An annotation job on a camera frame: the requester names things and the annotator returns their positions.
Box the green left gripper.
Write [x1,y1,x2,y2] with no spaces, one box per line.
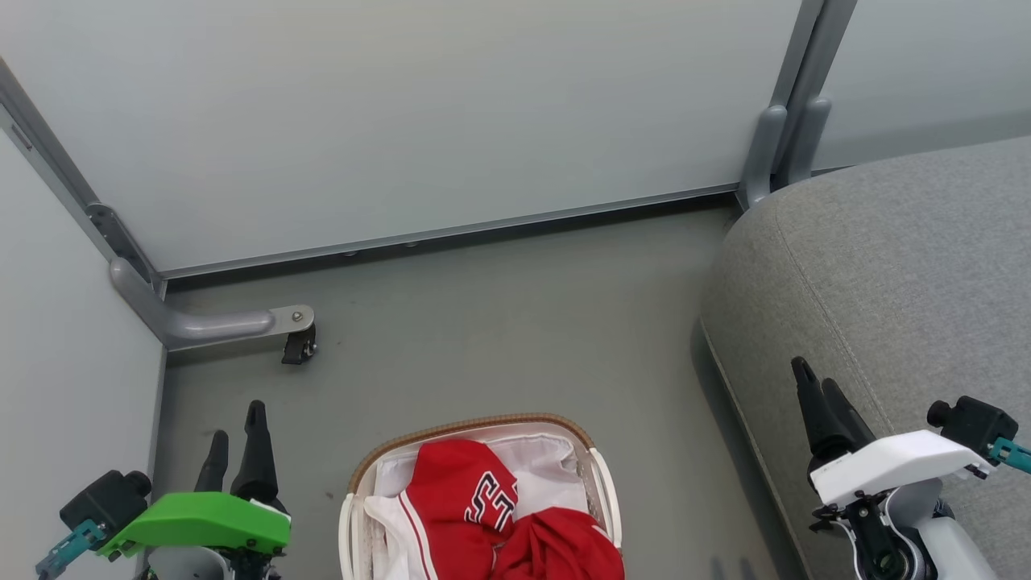
[97,400,292,559]

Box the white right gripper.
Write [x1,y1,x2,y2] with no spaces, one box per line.
[791,357,996,508]

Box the red and white jersey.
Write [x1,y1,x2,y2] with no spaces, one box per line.
[364,439,626,580]

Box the grey fabric sofa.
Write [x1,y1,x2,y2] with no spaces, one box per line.
[698,135,1031,580]

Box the black caster wheel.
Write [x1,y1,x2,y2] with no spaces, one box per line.
[280,325,318,367]

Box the grey curved partition foot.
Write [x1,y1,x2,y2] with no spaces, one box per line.
[109,258,317,352]

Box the white laundry basket brown rim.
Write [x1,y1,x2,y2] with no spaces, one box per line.
[338,413,626,580]

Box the white basket liner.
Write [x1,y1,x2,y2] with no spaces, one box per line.
[362,433,602,580]

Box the teal right camera connector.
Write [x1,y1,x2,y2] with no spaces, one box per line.
[987,437,1031,474]

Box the teal camera connector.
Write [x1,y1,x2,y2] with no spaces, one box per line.
[35,520,106,580]
[987,437,1031,474]

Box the teal left camera connector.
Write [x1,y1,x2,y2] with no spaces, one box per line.
[35,520,106,580]

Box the dark metal hinge bracket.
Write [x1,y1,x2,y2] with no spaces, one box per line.
[86,202,155,280]

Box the grey partition bottom rail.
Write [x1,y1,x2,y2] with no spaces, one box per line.
[155,183,743,282]

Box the grey corner frame post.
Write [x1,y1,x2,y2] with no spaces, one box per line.
[0,56,168,300]

